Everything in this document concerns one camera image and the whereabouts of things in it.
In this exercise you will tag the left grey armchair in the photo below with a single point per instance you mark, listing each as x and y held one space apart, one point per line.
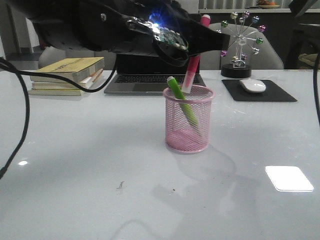
51 55

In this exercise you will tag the black mouse pad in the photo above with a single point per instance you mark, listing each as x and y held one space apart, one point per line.
273 92

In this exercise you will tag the white computer mouse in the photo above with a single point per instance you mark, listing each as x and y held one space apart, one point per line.
253 85

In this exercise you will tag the grey armchair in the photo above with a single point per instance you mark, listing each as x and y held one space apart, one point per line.
260 54
51 55

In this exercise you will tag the grey laptop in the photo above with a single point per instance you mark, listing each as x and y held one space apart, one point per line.
143 76

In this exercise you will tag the ferris wheel desk toy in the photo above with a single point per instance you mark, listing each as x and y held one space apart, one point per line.
245 39

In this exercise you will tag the pink marker pen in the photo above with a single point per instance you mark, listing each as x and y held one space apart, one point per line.
193 62

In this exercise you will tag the pink mesh pen holder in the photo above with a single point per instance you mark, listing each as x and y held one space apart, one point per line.
187 121

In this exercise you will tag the fruit bowl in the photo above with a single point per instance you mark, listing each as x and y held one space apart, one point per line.
267 4

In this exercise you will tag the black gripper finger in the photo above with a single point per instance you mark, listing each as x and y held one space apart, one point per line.
202 39

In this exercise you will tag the right grey armchair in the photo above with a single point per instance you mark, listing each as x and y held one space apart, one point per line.
260 54

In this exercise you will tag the bottom book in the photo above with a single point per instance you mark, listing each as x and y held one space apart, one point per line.
62 88

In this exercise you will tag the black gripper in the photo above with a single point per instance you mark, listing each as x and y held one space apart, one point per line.
152 28

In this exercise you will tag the top yellow book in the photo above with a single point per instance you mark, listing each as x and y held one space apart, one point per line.
75 69

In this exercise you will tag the green marker pen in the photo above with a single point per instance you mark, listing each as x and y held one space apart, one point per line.
186 108

